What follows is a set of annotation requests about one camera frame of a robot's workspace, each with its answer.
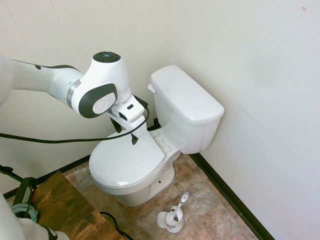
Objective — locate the white toilet brush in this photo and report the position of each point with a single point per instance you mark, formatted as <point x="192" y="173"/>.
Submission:
<point x="182" y="201"/>

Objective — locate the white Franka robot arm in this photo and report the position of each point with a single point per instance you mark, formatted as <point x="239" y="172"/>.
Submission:
<point x="107" y="72"/>

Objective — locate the white toilet brush holder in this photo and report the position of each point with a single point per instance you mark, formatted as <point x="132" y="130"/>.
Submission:
<point x="175" y="227"/>

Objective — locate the white toilet tank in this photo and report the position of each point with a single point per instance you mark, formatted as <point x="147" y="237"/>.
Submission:
<point x="190" y="135"/>

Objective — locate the dark wooden table top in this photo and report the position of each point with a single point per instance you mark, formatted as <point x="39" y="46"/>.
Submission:
<point x="65" y="205"/>

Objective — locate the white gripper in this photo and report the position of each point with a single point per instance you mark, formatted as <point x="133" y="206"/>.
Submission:
<point x="133" y="112"/>

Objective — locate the white toilet seat lid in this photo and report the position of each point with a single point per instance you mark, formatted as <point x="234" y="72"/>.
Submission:
<point x="125" y="162"/>

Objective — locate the black camera stand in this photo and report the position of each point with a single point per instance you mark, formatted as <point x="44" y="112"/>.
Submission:
<point x="27" y="181"/>

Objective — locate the white toilet tank lid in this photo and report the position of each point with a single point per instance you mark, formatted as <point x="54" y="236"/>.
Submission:
<point x="185" y="92"/>

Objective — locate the white flush lever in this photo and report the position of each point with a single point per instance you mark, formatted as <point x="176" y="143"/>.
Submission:
<point x="151" y="87"/>

